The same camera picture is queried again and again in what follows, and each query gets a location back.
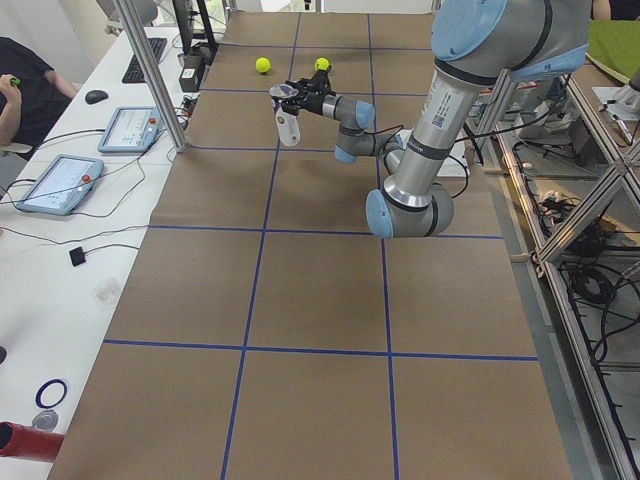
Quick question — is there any aluminium side frame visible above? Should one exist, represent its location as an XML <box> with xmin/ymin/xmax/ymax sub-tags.
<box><xmin>473</xmin><ymin>64</ymin><xmax>639</xmax><ymax>479</ymax></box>

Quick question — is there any black computer monitor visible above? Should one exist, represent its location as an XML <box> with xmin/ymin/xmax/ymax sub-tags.
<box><xmin>172</xmin><ymin>0</ymin><xmax>218</xmax><ymax>60</ymax></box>

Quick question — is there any seated person in black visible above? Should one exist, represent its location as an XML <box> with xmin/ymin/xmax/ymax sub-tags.
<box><xmin>1</xmin><ymin>37</ymin><xmax>78</xmax><ymax>148</ymax></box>

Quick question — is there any red cylinder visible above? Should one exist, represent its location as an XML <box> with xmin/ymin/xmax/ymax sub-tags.
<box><xmin>1</xmin><ymin>422</ymin><xmax>65</xmax><ymax>463</ymax></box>

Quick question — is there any aluminium frame post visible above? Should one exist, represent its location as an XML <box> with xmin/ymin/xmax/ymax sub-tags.
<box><xmin>114</xmin><ymin>0</ymin><xmax>187</xmax><ymax>153</ymax></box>

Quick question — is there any yellow Wilson tennis ball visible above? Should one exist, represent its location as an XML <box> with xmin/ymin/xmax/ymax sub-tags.
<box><xmin>255</xmin><ymin>57</ymin><xmax>272</xmax><ymax>75</ymax></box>

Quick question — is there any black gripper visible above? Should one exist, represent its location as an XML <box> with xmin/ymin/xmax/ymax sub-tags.
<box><xmin>280</xmin><ymin>78</ymin><xmax>336</xmax><ymax>115</ymax></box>

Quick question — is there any blue tape roll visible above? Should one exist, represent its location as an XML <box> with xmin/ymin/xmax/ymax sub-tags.
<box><xmin>34</xmin><ymin>378</ymin><xmax>68</xmax><ymax>410</ymax></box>

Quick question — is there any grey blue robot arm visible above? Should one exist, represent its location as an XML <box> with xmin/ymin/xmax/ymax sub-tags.
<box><xmin>269</xmin><ymin>1</ymin><xmax>592</xmax><ymax>239</ymax></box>

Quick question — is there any black keyboard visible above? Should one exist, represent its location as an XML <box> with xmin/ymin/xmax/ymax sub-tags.
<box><xmin>121</xmin><ymin>37</ymin><xmax>169</xmax><ymax>84</ymax></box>

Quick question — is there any small black square pad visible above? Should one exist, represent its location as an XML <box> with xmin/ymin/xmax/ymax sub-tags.
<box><xmin>69</xmin><ymin>246</ymin><xmax>86</xmax><ymax>267</ymax></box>

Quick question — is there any far blue teach pendant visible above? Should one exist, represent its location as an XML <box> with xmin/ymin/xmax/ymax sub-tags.
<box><xmin>97</xmin><ymin>106</ymin><xmax>162</xmax><ymax>154</ymax></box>

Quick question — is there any near blue teach pendant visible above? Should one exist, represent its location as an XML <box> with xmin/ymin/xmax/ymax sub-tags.
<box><xmin>15</xmin><ymin>154</ymin><xmax>104</xmax><ymax>216</ymax></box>

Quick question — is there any small black box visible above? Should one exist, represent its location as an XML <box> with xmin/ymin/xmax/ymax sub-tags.
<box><xmin>178</xmin><ymin>43</ymin><xmax>216</xmax><ymax>93</ymax></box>

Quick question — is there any green cloth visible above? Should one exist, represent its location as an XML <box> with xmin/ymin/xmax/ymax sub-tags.
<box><xmin>587</xmin><ymin>20</ymin><xmax>639</xmax><ymax>84</ymax></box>

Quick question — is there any blue teach pendant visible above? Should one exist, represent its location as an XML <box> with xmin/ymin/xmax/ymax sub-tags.
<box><xmin>15</xmin><ymin>154</ymin><xmax>104</xmax><ymax>216</ymax></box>
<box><xmin>97</xmin><ymin>106</ymin><xmax>162</xmax><ymax>154</ymax></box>

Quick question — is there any black computer mouse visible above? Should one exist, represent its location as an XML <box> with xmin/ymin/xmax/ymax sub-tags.
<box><xmin>84</xmin><ymin>89</ymin><xmax>109</xmax><ymax>105</ymax></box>

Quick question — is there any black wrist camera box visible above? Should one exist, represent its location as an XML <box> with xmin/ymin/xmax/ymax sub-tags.
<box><xmin>308</xmin><ymin>70</ymin><xmax>335</xmax><ymax>95</ymax></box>

